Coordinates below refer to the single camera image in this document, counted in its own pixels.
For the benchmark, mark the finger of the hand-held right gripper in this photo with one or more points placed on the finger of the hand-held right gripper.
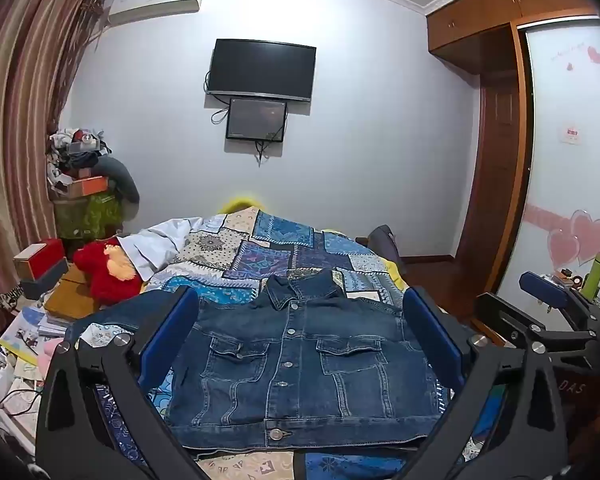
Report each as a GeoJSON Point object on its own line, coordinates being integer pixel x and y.
{"type": "Point", "coordinates": [545, 287]}
{"type": "Point", "coordinates": [500, 317]}

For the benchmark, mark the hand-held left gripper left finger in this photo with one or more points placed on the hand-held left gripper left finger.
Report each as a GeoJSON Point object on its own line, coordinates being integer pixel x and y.
{"type": "Point", "coordinates": [167, 340]}

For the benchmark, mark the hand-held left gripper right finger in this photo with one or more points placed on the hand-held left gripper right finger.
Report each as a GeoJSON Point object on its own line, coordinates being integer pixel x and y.
{"type": "Point", "coordinates": [432, 340]}

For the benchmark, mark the blue denim jacket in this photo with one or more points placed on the blue denim jacket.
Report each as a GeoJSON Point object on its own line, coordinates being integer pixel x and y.
{"type": "Point", "coordinates": [300, 375]}

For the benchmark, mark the pile of mixed clothes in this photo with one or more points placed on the pile of mixed clothes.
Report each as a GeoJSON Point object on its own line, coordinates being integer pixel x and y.
{"type": "Point", "coordinates": [75, 150]}

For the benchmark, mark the green bottle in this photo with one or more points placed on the green bottle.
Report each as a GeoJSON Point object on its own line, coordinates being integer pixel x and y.
{"type": "Point", "coordinates": [594, 280]}

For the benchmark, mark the red plush toy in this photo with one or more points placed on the red plush toy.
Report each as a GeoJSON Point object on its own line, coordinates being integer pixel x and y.
{"type": "Point", "coordinates": [100, 280]}

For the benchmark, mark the white cloth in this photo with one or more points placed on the white cloth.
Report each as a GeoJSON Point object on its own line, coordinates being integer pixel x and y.
{"type": "Point", "coordinates": [150, 245]}

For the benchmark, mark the white heart-print sliding door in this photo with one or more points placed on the white heart-print sliding door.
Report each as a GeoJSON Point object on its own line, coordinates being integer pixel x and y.
{"type": "Point", "coordinates": [570, 185]}

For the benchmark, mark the brown cardboard box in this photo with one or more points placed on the brown cardboard box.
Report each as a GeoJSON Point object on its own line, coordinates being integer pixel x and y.
{"type": "Point", "coordinates": [70, 295]}

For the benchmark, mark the pink cloth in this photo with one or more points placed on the pink cloth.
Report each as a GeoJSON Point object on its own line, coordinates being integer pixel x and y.
{"type": "Point", "coordinates": [50, 357]}

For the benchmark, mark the brown wooden door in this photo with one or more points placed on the brown wooden door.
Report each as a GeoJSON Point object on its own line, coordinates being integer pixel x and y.
{"type": "Point", "coordinates": [500, 160]}

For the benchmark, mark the blue patchwork quilt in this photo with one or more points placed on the blue patchwork quilt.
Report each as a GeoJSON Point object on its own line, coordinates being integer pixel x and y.
{"type": "Point", "coordinates": [275, 255]}

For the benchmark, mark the grey box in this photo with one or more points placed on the grey box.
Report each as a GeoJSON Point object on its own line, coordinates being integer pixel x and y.
{"type": "Point", "coordinates": [42, 282]}

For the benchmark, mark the pile of picture books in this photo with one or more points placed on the pile of picture books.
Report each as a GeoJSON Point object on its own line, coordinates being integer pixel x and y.
{"type": "Point", "coordinates": [25, 335]}

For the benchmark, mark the green patterned cloth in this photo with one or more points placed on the green patterned cloth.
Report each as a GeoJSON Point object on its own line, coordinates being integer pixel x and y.
{"type": "Point", "coordinates": [90, 215]}

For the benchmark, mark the red box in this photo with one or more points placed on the red box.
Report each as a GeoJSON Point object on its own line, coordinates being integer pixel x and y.
{"type": "Point", "coordinates": [40, 255]}

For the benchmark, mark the grey long pillow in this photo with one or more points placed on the grey long pillow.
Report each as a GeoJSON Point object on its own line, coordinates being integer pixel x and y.
{"type": "Point", "coordinates": [125, 180]}

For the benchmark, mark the orange box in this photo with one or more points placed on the orange box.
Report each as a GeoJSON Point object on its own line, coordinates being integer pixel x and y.
{"type": "Point", "coordinates": [87, 186]}

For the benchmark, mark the brown wooden wardrobe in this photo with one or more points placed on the brown wooden wardrobe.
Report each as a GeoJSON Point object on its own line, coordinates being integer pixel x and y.
{"type": "Point", "coordinates": [480, 25]}

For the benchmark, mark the striped brown curtain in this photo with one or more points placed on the striped brown curtain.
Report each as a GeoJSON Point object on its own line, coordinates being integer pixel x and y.
{"type": "Point", "coordinates": [15, 110]}

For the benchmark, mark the white air conditioner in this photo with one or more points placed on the white air conditioner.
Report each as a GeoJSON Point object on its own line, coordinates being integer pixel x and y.
{"type": "Point", "coordinates": [155, 2]}

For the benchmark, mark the small black wall monitor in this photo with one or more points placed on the small black wall monitor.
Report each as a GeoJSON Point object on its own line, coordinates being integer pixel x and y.
{"type": "Point", "coordinates": [255, 119]}

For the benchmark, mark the black wall television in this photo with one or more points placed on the black wall television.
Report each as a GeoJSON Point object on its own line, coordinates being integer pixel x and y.
{"type": "Point", "coordinates": [262, 69]}

